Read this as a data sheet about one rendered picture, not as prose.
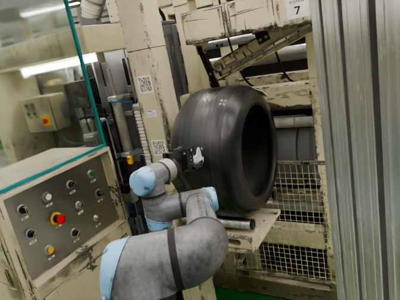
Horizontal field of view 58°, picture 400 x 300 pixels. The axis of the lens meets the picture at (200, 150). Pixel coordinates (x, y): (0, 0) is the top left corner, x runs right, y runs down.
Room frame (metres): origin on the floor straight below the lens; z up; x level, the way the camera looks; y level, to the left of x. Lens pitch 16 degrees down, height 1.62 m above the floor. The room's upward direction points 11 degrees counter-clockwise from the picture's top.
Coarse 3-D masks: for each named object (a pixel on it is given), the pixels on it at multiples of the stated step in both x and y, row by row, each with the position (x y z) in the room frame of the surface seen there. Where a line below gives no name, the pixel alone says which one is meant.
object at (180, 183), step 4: (180, 172) 1.11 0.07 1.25; (180, 176) 1.11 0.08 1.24; (184, 176) 1.13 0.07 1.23; (176, 180) 1.12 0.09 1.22; (180, 180) 1.11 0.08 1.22; (184, 180) 1.13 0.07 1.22; (176, 184) 1.14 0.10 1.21; (180, 184) 1.13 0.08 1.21; (184, 184) 1.12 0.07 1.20; (188, 184) 1.14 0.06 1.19; (176, 188) 1.15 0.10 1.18; (180, 188) 1.14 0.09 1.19; (184, 188) 1.13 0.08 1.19; (188, 188) 1.14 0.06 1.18; (180, 192) 1.15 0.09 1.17
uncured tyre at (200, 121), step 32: (192, 96) 1.49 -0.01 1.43; (224, 96) 1.38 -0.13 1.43; (256, 96) 1.48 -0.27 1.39; (192, 128) 1.34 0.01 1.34; (224, 128) 1.28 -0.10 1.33; (256, 128) 1.72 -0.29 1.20; (224, 160) 1.24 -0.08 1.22; (256, 160) 1.70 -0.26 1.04; (224, 192) 1.24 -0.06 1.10; (256, 192) 1.57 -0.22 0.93
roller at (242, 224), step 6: (222, 216) 1.41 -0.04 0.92; (186, 222) 1.48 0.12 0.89; (222, 222) 1.38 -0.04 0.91; (228, 222) 1.37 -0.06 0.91; (234, 222) 1.36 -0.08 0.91; (240, 222) 1.34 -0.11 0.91; (246, 222) 1.33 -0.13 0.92; (252, 222) 1.32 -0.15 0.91; (240, 228) 1.34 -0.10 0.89; (246, 228) 1.32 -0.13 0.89; (252, 228) 1.32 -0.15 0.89
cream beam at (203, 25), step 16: (240, 0) 1.63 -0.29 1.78; (256, 0) 1.59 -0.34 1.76; (272, 0) 1.55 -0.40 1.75; (192, 16) 1.75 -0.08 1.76; (208, 16) 1.71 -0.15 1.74; (224, 16) 1.67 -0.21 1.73; (240, 16) 1.63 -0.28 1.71; (256, 16) 1.59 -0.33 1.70; (272, 16) 1.56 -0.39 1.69; (192, 32) 1.76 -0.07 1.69; (208, 32) 1.72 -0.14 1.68; (224, 32) 1.67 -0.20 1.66; (240, 32) 1.63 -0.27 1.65
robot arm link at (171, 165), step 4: (160, 160) 1.07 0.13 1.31; (164, 160) 1.07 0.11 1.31; (168, 160) 1.08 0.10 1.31; (168, 164) 1.06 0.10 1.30; (172, 164) 1.07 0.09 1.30; (172, 168) 1.05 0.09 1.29; (176, 168) 1.07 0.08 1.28; (172, 172) 1.05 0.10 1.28; (176, 172) 1.07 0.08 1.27; (172, 176) 1.05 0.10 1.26; (176, 176) 1.07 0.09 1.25; (172, 180) 1.07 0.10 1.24
